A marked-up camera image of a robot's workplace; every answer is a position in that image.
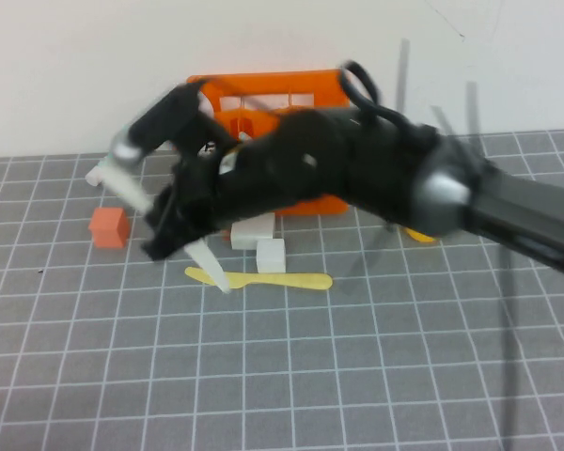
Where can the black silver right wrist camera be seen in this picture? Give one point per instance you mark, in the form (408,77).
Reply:
(164,117)

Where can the green and white glue stick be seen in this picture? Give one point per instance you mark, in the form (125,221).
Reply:
(94,177)

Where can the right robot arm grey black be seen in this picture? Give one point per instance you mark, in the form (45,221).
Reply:
(521,206)

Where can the white charger plug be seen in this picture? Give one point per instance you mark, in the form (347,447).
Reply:
(249,235)

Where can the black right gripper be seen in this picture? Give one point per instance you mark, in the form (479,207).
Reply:
(272,178)

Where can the yellow plastic knife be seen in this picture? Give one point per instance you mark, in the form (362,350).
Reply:
(286,280)

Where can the yellow rubber duck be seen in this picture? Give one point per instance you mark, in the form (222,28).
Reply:
(420,236)

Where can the orange plastic cutlery holder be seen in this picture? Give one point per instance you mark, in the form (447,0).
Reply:
(282,87)

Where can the grey grid pattern mat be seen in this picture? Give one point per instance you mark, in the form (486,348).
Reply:
(282,376)

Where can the orange foam cube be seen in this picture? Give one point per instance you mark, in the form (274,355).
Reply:
(108,230)

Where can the white foam cube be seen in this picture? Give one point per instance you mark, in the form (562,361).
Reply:
(270,256)

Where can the white plastic knife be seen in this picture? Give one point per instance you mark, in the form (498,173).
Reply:
(211,268)

